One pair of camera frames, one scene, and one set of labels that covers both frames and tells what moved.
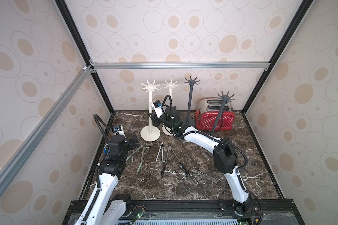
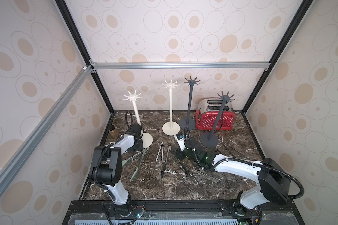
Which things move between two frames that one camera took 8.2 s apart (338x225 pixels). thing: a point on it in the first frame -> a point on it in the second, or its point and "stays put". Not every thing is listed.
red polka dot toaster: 207,110 stays put
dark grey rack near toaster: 219,117 stays put
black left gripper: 133,144 -> 141,146
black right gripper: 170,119 -> 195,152
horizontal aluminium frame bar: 181,65 stays put
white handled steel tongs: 162,145 stays put
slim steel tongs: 150,165 stays put
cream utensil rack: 150,133 -> 147,138
